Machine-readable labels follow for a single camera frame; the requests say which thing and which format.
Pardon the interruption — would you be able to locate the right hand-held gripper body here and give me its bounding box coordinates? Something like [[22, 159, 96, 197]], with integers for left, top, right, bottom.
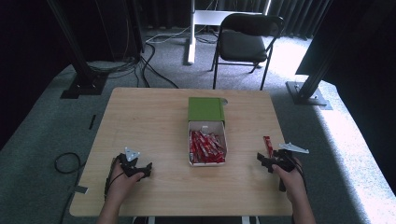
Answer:
[[269, 142, 310, 193]]

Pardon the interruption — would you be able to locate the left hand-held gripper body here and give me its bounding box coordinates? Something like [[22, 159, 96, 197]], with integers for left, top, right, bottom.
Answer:
[[117, 147, 147, 179]]

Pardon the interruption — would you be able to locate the single red stick packet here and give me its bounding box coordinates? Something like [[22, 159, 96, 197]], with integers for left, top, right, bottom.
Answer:
[[262, 135, 275, 159]]

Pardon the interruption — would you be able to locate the pile of red packets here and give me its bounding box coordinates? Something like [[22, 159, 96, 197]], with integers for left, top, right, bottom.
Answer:
[[189, 130, 226, 165]]

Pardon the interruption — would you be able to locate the white cardboard drawer tray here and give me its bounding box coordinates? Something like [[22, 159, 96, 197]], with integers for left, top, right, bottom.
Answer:
[[187, 119, 229, 168]]

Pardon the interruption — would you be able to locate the green cardboard box sleeve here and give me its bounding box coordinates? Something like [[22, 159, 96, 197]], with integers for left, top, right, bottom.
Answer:
[[187, 96, 229, 122]]

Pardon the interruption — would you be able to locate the person's right hand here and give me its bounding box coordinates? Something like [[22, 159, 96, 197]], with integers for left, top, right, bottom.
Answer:
[[271, 156, 308, 202]]

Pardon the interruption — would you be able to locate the person's left hand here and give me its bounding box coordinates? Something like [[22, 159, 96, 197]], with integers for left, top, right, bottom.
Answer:
[[106, 158, 146, 203]]

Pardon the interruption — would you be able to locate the black metal stand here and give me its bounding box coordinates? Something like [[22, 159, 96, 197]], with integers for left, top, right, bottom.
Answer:
[[46, 0, 109, 100], [285, 46, 332, 111]]

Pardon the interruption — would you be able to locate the black folding chair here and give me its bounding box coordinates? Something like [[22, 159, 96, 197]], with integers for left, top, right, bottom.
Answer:
[[210, 12, 285, 91]]

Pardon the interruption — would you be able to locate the dark curtain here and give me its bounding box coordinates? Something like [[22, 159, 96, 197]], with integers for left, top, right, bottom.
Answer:
[[136, 0, 325, 40]]

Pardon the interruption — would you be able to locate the right hand-held gripper cable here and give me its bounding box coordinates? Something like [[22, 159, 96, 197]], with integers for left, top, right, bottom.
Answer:
[[289, 157, 308, 191]]

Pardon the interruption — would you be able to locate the hand-held gripper cable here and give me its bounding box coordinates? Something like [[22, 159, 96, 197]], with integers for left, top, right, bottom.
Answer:
[[289, 157, 308, 191], [103, 156, 126, 201]]

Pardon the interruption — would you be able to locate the left hand-held gripper cable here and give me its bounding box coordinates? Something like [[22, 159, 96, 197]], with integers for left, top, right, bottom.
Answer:
[[103, 156, 126, 201]]

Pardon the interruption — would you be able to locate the black cable loop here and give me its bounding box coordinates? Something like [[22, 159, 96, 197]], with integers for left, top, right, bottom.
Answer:
[[53, 151, 83, 175]]

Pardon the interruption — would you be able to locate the bundle of black cables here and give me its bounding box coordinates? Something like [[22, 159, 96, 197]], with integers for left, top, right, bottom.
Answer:
[[86, 41, 180, 90]]

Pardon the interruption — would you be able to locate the white cable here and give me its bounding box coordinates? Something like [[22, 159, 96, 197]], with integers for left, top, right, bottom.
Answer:
[[145, 25, 191, 45]]

